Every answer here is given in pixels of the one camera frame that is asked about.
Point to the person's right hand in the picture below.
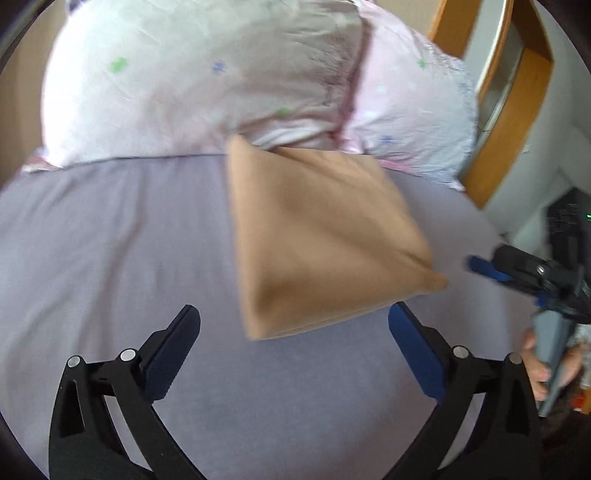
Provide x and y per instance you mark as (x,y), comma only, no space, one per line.
(538,369)

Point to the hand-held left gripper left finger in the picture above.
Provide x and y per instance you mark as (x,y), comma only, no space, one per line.
(171,355)

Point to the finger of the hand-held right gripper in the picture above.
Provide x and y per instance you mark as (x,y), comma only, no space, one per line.
(485,268)

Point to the lilac bed sheet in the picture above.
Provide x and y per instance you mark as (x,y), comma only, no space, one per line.
(115,258)

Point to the pink floral pillow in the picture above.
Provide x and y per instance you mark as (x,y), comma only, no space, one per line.
(406,106)

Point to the white floral pillow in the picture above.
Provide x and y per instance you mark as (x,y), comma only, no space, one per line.
(184,78)

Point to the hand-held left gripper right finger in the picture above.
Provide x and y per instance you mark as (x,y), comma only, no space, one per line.
(415,355)

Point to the tan cloth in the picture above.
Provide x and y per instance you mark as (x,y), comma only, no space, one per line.
(323,230)

